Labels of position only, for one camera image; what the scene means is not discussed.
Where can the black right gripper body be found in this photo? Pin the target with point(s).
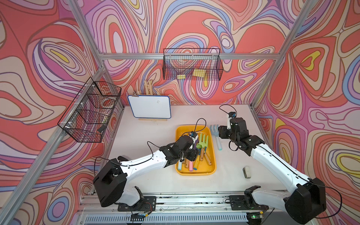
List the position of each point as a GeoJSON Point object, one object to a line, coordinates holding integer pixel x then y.
{"type": "Point", "coordinates": [227, 134]}

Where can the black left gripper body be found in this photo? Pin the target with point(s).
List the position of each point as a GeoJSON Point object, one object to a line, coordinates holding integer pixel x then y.
{"type": "Point", "coordinates": [191, 154]}

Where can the light blue fork rake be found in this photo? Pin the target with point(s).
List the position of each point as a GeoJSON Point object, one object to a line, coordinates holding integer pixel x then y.
{"type": "Point", "coordinates": [179, 164]}

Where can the green rake wooden handle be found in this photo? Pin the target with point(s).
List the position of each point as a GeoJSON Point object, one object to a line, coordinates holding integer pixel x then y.
{"type": "Point", "coordinates": [204, 142]}

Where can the light blue hand rake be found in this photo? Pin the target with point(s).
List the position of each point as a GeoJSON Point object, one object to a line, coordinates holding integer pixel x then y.
{"type": "Point", "coordinates": [215, 133]}

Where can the yellow plastic storage tray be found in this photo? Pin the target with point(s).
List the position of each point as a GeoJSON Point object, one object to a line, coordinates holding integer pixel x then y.
{"type": "Point", "coordinates": [207, 166]}

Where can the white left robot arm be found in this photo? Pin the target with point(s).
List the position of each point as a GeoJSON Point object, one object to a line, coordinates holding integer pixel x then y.
{"type": "Point", "coordinates": [111, 181]}

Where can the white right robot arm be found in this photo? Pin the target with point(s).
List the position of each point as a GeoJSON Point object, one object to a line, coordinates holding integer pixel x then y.
{"type": "Point", "coordinates": [304, 198]}

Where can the small white eraser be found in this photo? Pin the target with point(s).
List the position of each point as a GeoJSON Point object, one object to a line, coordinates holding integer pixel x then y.
{"type": "Point", "coordinates": [246, 172]}

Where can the wooden whiteboard stand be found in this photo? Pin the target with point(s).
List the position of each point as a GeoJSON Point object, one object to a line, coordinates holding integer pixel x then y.
{"type": "Point", "coordinates": [153, 119]}

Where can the blue framed whiteboard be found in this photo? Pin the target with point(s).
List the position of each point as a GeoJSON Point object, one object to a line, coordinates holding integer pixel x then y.
{"type": "Point", "coordinates": [150, 107]}

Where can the yellow sticky note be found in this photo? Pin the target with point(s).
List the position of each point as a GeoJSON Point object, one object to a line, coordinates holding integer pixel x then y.
{"type": "Point", "coordinates": [199, 73]}

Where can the green circuit board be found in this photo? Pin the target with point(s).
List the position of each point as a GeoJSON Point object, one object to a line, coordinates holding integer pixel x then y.
{"type": "Point", "coordinates": [138, 217]}

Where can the purple rake pink handle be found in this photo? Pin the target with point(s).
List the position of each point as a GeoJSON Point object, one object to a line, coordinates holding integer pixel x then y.
{"type": "Point", "coordinates": [191, 168]}

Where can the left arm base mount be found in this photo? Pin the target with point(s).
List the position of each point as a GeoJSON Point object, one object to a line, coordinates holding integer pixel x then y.
{"type": "Point", "coordinates": [137, 204]}

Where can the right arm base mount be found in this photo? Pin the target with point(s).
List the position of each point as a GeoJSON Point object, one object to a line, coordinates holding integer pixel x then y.
{"type": "Point", "coordinates": [245, 201]}

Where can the black wire basket back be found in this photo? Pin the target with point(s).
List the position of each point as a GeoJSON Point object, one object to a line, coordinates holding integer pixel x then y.
{"type": "Point", "coordinates": [179, 63]}

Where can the black wire basket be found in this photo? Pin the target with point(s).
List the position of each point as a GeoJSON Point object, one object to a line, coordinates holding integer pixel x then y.
{"type": "Point", "coordinates": [179, 63]}
{"type": "Point", "coordinates": [87, 118]}

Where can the black wire basket left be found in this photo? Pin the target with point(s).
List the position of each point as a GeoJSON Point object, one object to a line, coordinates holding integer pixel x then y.
{"type": "Point", "coordinates": [87, 118]}

